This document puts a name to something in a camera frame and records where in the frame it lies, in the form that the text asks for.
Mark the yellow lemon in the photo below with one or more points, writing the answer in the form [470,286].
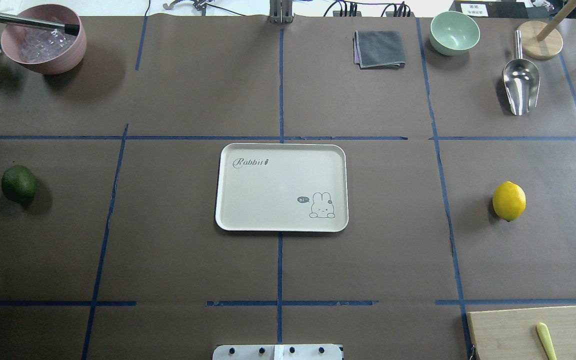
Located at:
[509,201]

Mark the green lime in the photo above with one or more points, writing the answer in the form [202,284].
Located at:
[19,184]

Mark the cream rabbit print tray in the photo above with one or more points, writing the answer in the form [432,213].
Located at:
[282,187]

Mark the grey folded cloth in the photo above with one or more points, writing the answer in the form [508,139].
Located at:
[378,49]

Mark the mint green bowl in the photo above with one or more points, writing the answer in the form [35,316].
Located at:
[453,33]

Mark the steel scoop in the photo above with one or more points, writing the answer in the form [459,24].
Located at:
[521,80]

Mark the black and silver tongs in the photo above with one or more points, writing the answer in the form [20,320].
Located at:
[20,21]

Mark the pink bowl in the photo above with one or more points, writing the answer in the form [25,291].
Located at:
[13,37]

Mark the clear bubble wrap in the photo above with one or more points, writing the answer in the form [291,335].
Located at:
[41,45]

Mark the round wooden stand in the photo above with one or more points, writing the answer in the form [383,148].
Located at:
[541,40]

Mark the yellow plastic knife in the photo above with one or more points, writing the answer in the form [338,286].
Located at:
[544,335]

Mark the bamboo cutting board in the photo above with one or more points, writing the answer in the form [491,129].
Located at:
[511,334]

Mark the grey camera post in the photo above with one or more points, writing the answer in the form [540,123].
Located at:
[281,11]

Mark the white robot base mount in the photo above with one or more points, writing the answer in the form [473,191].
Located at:
[315,351]

